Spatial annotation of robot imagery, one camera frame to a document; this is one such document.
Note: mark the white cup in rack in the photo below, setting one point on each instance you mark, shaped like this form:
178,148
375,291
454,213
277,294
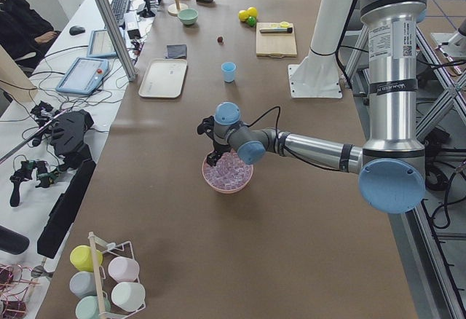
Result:
128,296

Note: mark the whole lemon outer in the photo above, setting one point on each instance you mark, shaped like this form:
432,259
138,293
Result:
243,15

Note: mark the black computer mouse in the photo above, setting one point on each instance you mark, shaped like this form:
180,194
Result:
76,30

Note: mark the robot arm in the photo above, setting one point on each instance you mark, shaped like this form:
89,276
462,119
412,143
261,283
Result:
390,165

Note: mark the black keyboard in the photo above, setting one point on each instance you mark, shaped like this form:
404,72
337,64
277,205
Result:
119,8

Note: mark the aluminium frame post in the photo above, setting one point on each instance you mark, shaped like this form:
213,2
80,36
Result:
116,38

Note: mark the cream rabbit tray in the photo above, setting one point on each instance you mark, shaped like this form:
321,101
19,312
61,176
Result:
163,78

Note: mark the mint green bowl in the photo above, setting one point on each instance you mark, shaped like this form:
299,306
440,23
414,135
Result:
188,17

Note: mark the whole lemon near board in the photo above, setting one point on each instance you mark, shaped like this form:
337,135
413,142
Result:
252,12

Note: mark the green lime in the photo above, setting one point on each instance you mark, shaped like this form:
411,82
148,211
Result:
251,21

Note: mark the grey-blue cup in rack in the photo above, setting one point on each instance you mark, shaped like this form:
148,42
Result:
82,284

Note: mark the grey folded cloth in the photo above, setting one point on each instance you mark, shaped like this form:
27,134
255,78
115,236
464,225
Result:
176,51

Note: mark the light blue cup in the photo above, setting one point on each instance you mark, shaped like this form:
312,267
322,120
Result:
229,71

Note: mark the pink cup in rack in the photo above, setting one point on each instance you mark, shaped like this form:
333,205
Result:
123,269

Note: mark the blue teach pendant far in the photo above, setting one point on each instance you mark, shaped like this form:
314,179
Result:
100,45

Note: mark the blue teach pendant near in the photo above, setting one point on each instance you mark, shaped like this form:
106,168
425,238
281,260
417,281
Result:
84,76

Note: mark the white wire cup rack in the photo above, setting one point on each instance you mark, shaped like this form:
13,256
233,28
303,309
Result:
102,253

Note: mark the bamboo cutting board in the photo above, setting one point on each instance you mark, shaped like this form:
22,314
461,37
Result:
275,45

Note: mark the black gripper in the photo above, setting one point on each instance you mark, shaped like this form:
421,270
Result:
219,148

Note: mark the green cup in rack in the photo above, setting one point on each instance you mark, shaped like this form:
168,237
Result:
87,308

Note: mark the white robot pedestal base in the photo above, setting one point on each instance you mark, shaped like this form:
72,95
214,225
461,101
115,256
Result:
317,76

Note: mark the seated person dark clothes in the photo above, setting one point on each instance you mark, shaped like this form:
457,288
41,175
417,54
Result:
25,35

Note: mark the blue teach pendant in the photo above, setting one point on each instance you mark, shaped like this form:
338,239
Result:
84,76
100,45

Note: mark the yellow cup in rack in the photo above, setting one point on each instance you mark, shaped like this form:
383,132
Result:
81,258

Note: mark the pink bowl of ice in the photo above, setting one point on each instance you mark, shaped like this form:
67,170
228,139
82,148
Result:
230,174

